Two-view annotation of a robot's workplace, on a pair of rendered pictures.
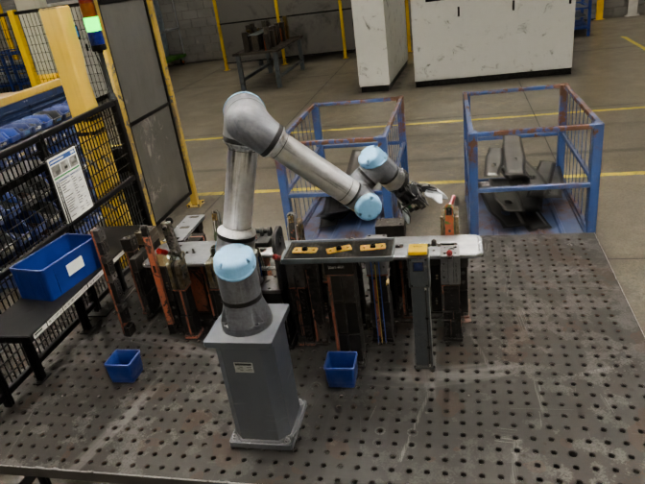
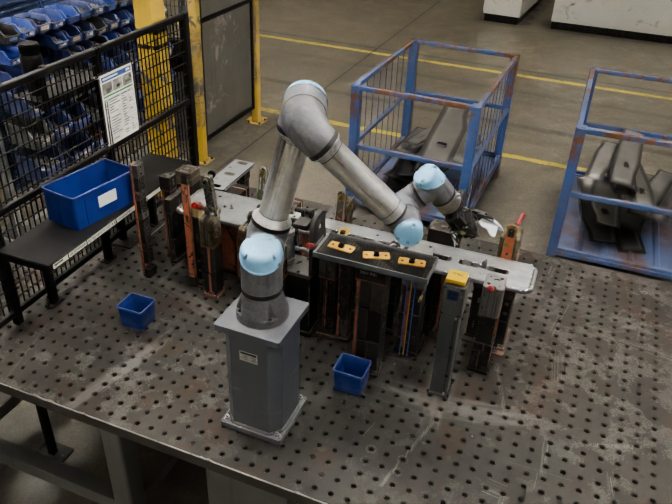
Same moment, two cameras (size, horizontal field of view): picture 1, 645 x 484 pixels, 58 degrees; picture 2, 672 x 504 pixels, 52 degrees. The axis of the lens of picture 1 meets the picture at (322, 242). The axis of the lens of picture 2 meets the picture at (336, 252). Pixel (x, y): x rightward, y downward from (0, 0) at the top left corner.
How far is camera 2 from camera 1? 0.33 m
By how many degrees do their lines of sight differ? 9
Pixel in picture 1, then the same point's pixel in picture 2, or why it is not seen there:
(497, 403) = (498, 453)
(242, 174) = (288, 166)
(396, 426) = (389, 449)
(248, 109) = (305, 111)
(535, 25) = not seen: outside the picture
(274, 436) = (265, 427)
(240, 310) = (256, 303)
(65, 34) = not seen: outside the picture
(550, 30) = not seen: outside the picture
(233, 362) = (239, 350)
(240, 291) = (260, 285)
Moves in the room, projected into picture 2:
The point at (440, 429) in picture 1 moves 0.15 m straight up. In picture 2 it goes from (430, 464) to (436, 428)
